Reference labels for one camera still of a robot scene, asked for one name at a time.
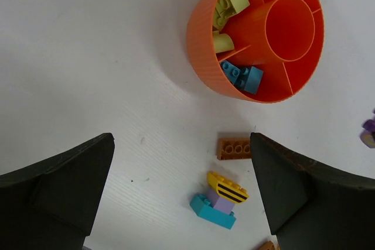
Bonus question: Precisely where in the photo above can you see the lime green lego brick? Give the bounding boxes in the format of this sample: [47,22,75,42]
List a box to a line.
[213,0,236,31]

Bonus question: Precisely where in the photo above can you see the lilac lego brick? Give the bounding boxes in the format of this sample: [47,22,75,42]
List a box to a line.
[206,189,235,214]

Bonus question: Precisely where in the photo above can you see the brown lego plate lower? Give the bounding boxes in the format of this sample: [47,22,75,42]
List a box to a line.
[257,241,280,250]

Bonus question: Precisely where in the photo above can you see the long teal lego brick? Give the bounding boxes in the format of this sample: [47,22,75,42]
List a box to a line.
[189,194,236,230]

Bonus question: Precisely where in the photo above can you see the small teal lego brick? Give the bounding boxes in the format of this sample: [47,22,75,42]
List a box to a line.
[234,66,264,94]

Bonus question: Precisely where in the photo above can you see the purple lego plate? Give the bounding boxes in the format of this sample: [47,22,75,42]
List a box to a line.
[360,111,374,149]

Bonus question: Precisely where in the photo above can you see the brown lego plate upper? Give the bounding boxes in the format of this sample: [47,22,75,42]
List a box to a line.
[216,137,251,161]

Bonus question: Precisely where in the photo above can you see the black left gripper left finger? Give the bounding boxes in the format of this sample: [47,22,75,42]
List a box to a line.
[1,133,115,249]

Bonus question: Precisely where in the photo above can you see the pale yellow curved lego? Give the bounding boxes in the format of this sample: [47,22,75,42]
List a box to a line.
[212,30,234,54]

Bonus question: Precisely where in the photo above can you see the light blue lego brick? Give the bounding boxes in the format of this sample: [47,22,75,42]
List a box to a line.
[220,60,241,85]

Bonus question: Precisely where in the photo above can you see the yellow black striped lego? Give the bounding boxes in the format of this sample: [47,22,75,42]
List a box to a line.
[207,171,249,204]

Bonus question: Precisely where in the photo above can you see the orange round divided container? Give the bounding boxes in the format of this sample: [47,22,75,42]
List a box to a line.
[186,0,325,103]

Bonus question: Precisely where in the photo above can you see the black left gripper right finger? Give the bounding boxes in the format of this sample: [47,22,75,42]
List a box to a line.
[250,133,374,249]

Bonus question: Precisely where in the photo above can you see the brown lego plate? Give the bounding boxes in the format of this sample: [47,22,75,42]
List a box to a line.
[257,241,280,250]
[216,137,251,161]

